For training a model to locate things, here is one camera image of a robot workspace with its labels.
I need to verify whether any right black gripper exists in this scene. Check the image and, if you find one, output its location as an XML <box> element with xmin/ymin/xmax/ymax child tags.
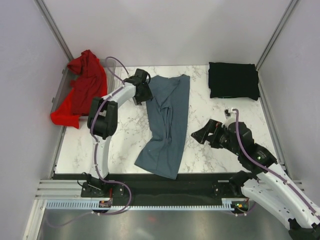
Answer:
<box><xmin>190</xmin><ymin>118</ymin><xmax>241</xmax><ymax>155</ymax></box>

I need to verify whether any clear plastic bin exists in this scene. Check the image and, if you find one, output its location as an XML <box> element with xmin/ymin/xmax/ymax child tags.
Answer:
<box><xmin>51</xmin><ymin>58</ymin><xmax>119</xmax><ymax>113</ymax></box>

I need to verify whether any blue-grey t shirt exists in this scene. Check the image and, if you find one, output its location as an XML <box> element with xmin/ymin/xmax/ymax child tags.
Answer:
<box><xmin>134</xmin><ymin>74</ymin><xmax>190</xmax><ymax>180</ymax></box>

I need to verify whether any red t shirt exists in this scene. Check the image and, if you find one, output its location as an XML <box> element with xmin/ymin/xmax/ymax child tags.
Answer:
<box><xmin>50</xmin><ymin>49</ymin><xmax>108</xmax><ymax>129</ymax></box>

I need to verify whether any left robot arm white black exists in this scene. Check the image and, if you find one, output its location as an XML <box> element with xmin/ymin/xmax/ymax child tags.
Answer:
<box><xmin>87</xmin><ymin>68</ymin><xmax>153</xmax><ymax>179</ymax></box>

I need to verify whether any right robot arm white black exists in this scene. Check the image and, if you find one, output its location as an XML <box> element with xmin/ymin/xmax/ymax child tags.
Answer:
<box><xmin>191</xmin><ymin>119</ymin><xmax>320</xmax><ymax>240</ymax></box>

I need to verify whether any folded black t shirt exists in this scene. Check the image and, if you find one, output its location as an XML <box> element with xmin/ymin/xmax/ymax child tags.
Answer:
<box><xmin>208</xmin><ymin>62</ymin><xmax>260</xmax><ymax>101</ymax></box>

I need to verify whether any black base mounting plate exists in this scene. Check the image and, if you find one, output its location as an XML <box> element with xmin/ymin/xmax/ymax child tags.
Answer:
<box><xmin>81</xmin><ymin>171</ymin><xmax>251</xmax><ymax>205</ymax></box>

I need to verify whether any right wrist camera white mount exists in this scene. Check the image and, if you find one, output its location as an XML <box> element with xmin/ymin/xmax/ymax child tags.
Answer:
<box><xmin>223</xmin><ymin>108</ymin><xmax>237</xmax><ymax>128</ymax></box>

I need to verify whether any light blue cable duct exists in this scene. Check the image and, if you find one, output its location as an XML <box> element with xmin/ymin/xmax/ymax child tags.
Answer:
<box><xmin>45</xmin><ymin>199</ymin><xmax>234</xmax><ymax>211</ymax></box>

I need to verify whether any left aluminium frame post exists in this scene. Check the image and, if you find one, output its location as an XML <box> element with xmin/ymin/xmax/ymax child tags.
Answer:
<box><xmin>34</xmin><ymin>0</ymin><xmax>74</xmax><ymax>62</ymax></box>

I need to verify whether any aluminium frame post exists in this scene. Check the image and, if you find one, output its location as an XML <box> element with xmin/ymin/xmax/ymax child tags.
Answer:
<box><xmin>255</xmin><ymin>0</ymin><xmax>300</xmax><ymax>72</ymax></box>
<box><xmin>34</xmin><ymin>0</ymin><xmax>74</xmax><ymax>62</ymax></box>

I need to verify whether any right aluminium frame post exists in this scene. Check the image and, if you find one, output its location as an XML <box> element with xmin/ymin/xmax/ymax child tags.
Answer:
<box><xmin>255</xmin><ymin>0</ymin><xmax>300</xmax><ymax>72</ymax></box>

